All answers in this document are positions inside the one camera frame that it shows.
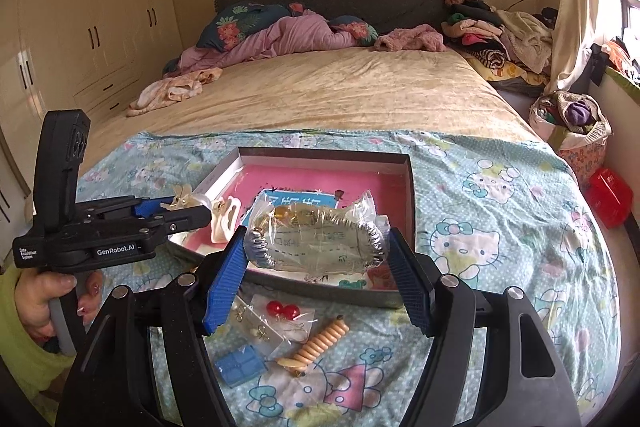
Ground red ball earrings packet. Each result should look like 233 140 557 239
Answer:
250 294 318 343

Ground yellow hair clip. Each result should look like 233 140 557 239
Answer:
276 357 308 376

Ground clear bag with silver beads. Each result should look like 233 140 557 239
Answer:
243 190 390 283

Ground orange spiral hair tie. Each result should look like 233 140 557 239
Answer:
292 316 351 365

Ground gold earrings card packet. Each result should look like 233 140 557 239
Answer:
230 297 286 360

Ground cream patterned garment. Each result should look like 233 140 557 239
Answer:
126 67 223 118

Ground cartoon cat printed blanket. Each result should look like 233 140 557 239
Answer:
70 129 618 427

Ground red plastic container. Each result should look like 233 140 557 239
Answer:
586 167 633 230

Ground blue printed card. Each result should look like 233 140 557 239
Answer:
243 187 338 228

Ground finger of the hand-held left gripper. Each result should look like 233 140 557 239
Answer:
132 206 212 244
80 196 173 220

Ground cream bow hair clip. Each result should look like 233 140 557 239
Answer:
161 184 211 212

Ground bag stuffed with clothes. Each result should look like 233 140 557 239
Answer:
530 91 613 188

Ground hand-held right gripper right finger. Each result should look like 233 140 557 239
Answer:
387 227 583 427

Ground cardboard box with pink lining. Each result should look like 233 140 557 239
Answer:
167 146 417 309

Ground pink fluffy garment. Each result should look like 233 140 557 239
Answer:
375 24 447 54

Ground clothes on window sill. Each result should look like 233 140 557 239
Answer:
590 37 640 85

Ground cream wardrobe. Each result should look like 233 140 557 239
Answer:
0 0 183 228

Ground beige bed sheet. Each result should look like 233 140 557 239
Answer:
87 44 543 168

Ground cream curtain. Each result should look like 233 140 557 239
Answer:
542 0 601 95

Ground person's left hand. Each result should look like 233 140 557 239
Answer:
14 269 104 340

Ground white hair claw clip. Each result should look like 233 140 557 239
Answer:
210 196 244 244

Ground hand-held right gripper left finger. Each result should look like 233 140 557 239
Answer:
55 234 251 427

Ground pink quilt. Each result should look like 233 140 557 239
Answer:
177 14 356 70

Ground pile of clothes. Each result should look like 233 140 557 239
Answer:
440 0 558 85

